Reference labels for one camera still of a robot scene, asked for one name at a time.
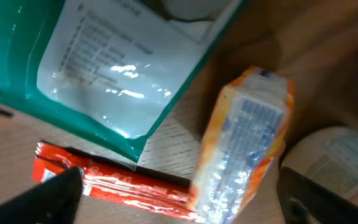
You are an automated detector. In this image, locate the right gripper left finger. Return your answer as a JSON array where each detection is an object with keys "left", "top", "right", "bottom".
[{"left": 0, "top": 167, "right": 83, "bottom": 224}]

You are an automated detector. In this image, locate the green 3M pouch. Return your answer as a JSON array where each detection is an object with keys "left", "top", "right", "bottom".
[{"left": 0, "top": 0, "right": 245, "bottom": 162}]

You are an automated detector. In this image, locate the red snack packet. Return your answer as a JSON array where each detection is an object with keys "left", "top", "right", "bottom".
[{"left": 32, "top": 141, "right": 204, "bottom": 223}]

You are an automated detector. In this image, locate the green lid Knorr jar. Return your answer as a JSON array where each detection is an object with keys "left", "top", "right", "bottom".
[{"left": 282, "top": 126, "right": 358, "bottom": 206}]

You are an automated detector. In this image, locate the small orange box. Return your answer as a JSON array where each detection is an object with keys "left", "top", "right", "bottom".
[{"left": 187, "top": 67, "right": 294, "bottom": 223}]

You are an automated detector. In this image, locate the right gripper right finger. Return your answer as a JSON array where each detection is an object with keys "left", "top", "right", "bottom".
[{"left": 277, "top": 167, "right": 358, "bottom": 224}]

